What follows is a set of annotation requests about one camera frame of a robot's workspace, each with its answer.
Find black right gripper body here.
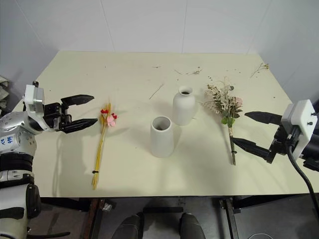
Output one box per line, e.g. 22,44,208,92
265,123,300,164

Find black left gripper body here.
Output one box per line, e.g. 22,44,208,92
43,101,73,132

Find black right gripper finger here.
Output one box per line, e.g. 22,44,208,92
231,137,271,160
244,111,284,125

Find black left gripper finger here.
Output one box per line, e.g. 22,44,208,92
62,118,99,134
60,94,95,107

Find white bottle-shaped vase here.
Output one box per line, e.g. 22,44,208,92
172,85,196,126

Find white conical vase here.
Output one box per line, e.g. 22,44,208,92
150,116,174,158

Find yellow-stemmed red pink flower bunch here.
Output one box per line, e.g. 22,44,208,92
91,99,119,191

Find dried flower bouquet green leaves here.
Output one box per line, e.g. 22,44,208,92
200,76,244,166

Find grey crumpled cloth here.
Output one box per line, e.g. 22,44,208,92
0,74,10,110

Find loose straw twig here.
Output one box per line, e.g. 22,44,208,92
149,83,165,100

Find loose dried twig pieces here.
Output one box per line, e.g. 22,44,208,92
174,65,203,76

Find dark rounded shape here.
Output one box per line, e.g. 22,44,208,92
179,212,203,239
110,212,145,239

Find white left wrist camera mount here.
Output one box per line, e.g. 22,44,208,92
23,81,46,118

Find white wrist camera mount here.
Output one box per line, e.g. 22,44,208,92
281,99,319,160
23,81,46,118

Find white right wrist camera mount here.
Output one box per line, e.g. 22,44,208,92
281,99,319,160

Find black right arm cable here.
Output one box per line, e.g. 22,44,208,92
286,134,319,201

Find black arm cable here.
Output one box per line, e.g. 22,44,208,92
286,134,319,201
26,231,71,238

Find black metal table frame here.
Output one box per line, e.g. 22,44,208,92
41,195,319,239

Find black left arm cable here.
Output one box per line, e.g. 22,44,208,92
26,231,71,238

